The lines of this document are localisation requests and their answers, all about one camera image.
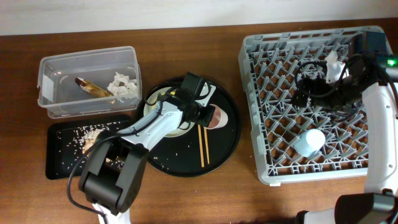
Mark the white tissue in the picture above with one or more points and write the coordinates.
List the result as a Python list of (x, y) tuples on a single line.
[(124, 87)]

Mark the blue cup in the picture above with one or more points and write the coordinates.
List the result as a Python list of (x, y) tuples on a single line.
[(310, 142)]

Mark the brown snack wrapper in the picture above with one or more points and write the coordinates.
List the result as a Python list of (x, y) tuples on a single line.
[(91, 88)]

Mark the wooden chopstick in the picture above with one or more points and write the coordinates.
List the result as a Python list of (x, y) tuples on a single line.
[(206, 145), (201, 146)]

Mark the black rectangular tray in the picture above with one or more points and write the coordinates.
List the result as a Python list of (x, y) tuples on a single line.
[(53, 167)]

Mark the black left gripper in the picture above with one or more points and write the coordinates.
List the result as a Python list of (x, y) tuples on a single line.
[(206, 120)]

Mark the pink cup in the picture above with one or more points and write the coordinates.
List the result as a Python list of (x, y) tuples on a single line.
[(219, 119)]

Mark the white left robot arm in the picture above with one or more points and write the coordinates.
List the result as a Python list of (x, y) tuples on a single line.
[(115, 166)]

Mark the clear plastic bin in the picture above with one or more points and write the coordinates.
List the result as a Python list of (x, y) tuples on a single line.
[(63, 98)]

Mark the grey plate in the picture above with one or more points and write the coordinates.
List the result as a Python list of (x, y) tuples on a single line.
[(207, 91)]

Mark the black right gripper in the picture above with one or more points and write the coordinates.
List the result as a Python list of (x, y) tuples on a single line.
[(317, 86)]

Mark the round black tray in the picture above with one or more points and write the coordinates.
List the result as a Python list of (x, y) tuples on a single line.
[(180, 156)]

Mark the grey dishwasher rack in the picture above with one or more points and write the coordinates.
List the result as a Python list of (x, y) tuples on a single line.
[(267, 65)]

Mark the food scraps and rice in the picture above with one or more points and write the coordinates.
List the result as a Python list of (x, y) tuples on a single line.
[(75, 141)]

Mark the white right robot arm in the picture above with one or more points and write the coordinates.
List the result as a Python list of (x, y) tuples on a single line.
[(367, 78)]

